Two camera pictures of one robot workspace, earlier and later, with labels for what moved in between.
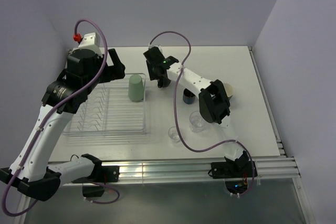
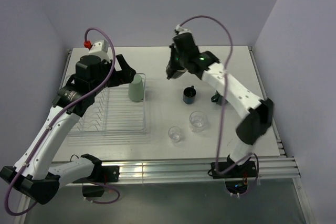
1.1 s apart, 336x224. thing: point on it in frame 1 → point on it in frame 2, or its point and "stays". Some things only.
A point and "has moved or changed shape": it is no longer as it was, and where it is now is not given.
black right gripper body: x=153 y=75 → x=177 y=60
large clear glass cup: x=196 y=121 stays
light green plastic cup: x=136 y=92 stays
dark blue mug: x=188 y=97 stays
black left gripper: x=114 y=72 → x=123 y=76
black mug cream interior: x=163 y=81 has moved or changed shape
